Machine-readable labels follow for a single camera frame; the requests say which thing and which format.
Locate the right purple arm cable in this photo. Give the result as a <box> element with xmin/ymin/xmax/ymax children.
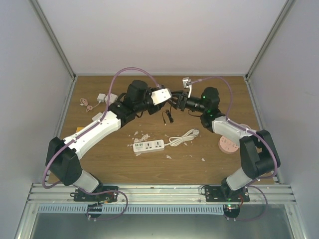
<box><xmin>190</xmin><ymin>76</ymin><xmax>279</xmax><ymax>178</ymax></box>

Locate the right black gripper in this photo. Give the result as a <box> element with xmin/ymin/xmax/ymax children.
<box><xmin>167</xmin><ymin>90</ymin><xmax>207</xmax><ymax>114</ymax></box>

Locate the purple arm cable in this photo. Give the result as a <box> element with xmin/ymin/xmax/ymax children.
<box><xmin>41</xmin><ymin>67</ymin><xmax>162</xmax><ymax>190</ymax></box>
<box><xmin>190</xmin><ymin>76</ymin><xmax>279</xmax><ymax>178</ymax></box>

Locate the right aluminium corner post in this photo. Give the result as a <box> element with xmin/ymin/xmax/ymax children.
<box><xmin>244</xmin><ymin>0</ymin><xmax>296</xmax><ymax>81</ymax></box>

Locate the pink charger cable bundle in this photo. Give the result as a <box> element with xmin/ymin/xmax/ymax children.
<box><xmin>79</xmin><ymin>97</ymin><xmax>101</xmax><ymax>113</ymax></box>

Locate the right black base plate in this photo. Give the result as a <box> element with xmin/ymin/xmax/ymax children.
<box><xmin>200</xmin><ymin>185</ymin><xmax>250</xmax><ymax>203</ymax></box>

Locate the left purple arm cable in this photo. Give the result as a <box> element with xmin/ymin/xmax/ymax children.
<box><xmin>41</xmin><ymin>67</ymin><xmax>162</xmax><ymax>190</ymax></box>

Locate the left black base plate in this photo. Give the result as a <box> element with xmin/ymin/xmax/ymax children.
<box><xmin>70</xmin><ymin>185</ymin><xmax>119</xmax><ymax>203</ymax></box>

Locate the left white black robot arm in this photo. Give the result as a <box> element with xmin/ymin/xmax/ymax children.
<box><xmin>45</xmin><ymin>80</ymin><xmax>171</xmax><ymax>201</ymax></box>

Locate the white cube socket tiger sticker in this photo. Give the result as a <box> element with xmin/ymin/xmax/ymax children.
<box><xmin>104</xmin><ymin>93</ymin><xmax>118</xmax><ymax>104</ymax></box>

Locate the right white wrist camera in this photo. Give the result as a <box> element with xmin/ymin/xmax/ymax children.
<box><xmin>182</xmin><ymin>77</ymin><xmax>193</xmax><ymax>98</ymax></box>

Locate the white square charger plug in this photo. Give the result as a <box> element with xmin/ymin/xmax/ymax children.
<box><xmin>92</xmin><ymin>113</ymin><xmax>103</xmax><ymax>121</ymax></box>

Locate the white power strip cable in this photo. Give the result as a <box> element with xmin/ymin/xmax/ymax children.
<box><xmin>164</xmin><ymin>128</ymin><xmax>200</xmax><ymax>147</ymax></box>

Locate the black thin cable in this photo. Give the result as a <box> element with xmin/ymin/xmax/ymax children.
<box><xmin>161</xmin><ymin>106</ymin><xmax>174</xmax><ymax>125</ymax></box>

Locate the pink round power socket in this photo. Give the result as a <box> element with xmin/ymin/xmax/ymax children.
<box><xmin>218</xmin><ymin>136</ymin><xmax>239</xmax><ymax>154</ymax></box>

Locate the white power strip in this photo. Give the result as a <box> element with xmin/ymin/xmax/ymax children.
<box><xmin>133</xmin><ymin>139</ymin><xmax>165</xmax><ymax>154</ymax></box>

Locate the black charger plug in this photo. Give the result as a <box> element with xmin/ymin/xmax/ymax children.
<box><xmin>168</xmin><ymin>97</ymin><xmax>178</xmax><ymax>106</ymax></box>

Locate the aluminium front rail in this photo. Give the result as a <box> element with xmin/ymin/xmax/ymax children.
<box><xmin>27</xmin><ymin>184</ymin><xmax>296</xmax><ymax>205</ymax></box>

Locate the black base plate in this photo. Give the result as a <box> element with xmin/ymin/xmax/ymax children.
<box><xmin>70</xmin><ymin>185</ymin><xmax>119</xmax><ymax>203</ymax></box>
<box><xmin>200</xmin><ymin>185</ymin><xmax>250</xmax><ymax>203</ymax></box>

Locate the left aluminium corner post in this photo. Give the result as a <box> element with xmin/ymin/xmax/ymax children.
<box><xmin>29</xmin><ymin>0</ymin><xmax>76</xmax><ymax>81</ymax></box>

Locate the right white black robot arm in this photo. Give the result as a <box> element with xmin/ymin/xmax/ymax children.
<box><xmin>169</xmin><ymin>87</ymin><xmax>281</xmax><ymax>202</ymax></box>

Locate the aluminium corner post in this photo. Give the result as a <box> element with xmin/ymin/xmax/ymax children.
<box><xmin>29</xmin><ymin>0</ymin><xmax>76</xmax><ymax>81</ymax></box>
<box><xmin>244</xmin><ymin>0</ymin><xmax>296</xmax><ymax>81</ymax></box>

